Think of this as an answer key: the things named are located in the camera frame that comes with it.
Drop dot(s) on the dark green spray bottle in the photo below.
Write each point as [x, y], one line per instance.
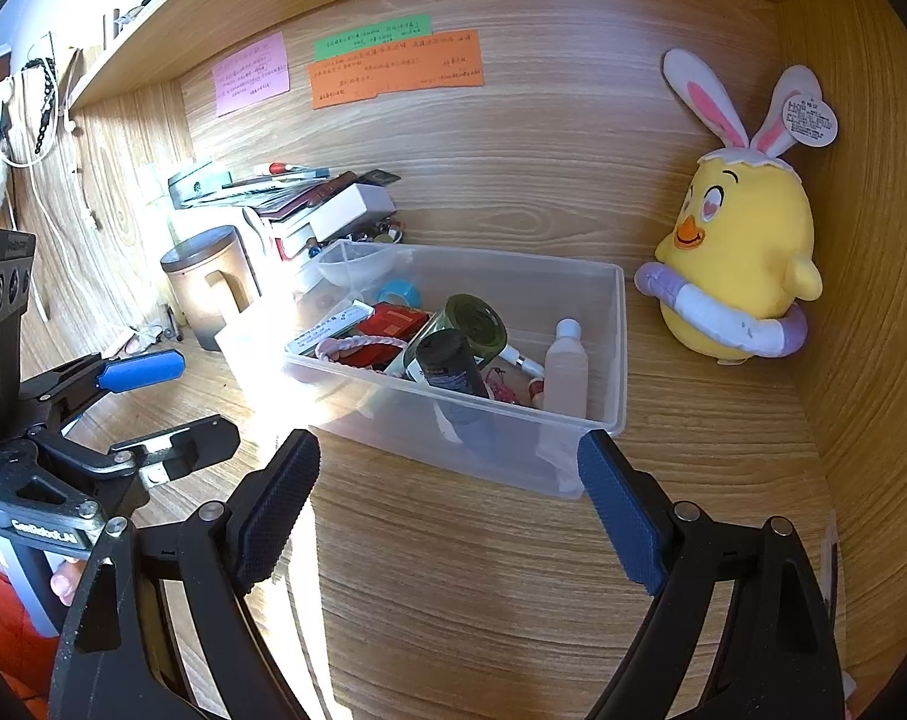
[472, 322]

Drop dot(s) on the pink paper note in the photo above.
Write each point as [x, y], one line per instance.
[251, 75]

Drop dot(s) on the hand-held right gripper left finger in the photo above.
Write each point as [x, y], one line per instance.
[273, 517]

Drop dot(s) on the small translucent bottle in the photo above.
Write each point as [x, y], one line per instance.
[566, 371]

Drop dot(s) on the blue tape roll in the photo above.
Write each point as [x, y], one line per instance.
[399, 294]

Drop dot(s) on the red ribbon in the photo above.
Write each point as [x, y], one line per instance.
[393, 322]

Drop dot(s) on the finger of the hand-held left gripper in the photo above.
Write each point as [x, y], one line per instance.
[198, 439]
[142, 371]

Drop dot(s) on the stack of books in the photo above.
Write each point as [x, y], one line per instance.
[288, 199]

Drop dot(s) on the black bottle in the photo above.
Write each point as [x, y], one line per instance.
[446, 364]

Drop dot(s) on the green paper note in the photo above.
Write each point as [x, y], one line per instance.
[371, 36]

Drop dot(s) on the white ointment tube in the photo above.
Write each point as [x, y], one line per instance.
[330, 328]

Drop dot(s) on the pink eyeglasses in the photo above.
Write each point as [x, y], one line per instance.
[142, 340]

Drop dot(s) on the clear plastic storage box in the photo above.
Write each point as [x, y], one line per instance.
[558, 292]

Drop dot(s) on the white cardboard box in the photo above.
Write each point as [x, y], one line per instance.
[352, 210]

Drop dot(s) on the orange paper note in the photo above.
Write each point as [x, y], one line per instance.
[401, 71]

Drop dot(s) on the yellow chick plush toy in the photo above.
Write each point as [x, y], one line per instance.
[746, 240]

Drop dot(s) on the person's left hand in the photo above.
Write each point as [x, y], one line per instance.
[69, 583]

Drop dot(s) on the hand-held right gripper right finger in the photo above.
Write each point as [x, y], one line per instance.
[622, 510]

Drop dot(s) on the brown lidded mug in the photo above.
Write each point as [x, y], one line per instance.
[198, 292]

